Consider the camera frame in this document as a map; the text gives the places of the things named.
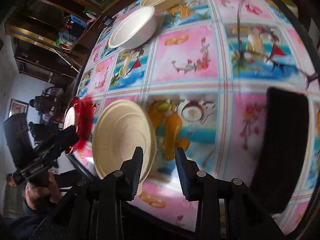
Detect person's left forearm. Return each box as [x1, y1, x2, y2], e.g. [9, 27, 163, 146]
[0, 200, 53, 240]

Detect blue water jug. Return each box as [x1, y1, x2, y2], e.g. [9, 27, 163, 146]
[57, 29, 78, 45]

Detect large white bowl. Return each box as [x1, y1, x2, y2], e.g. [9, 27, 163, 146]
[108, 6, 157, 49]

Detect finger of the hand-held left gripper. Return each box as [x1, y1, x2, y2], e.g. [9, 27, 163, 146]
[54, 125, 80, 153]

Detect framed wall poster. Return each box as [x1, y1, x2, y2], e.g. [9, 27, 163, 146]
[9, 99, 29, 118]

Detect wooden chair with clothes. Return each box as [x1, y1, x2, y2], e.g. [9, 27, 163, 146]
[29, 99, 54, 120]
[41, 86, 65, 105]

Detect red glass plate gold rim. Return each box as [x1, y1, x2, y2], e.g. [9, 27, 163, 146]
[62, 95, 94, 155]

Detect person's left hand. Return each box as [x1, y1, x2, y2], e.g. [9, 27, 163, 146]
[25, 172, 63, 212]

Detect dark wooden shelf unit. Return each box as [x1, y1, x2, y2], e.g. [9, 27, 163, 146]
[5, 0, 100, 80]

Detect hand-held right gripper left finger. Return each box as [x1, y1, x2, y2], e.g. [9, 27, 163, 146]
[42, 146, 144, 240]

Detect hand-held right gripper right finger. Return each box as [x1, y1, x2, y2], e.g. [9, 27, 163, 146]
[175, 147, 285, 240]

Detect black smartphone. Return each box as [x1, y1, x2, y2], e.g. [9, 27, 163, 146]
[250, 87, 310, 214]

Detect purple frame eyeglasses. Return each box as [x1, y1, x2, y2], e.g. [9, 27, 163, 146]
[236, 0, 320, 90]

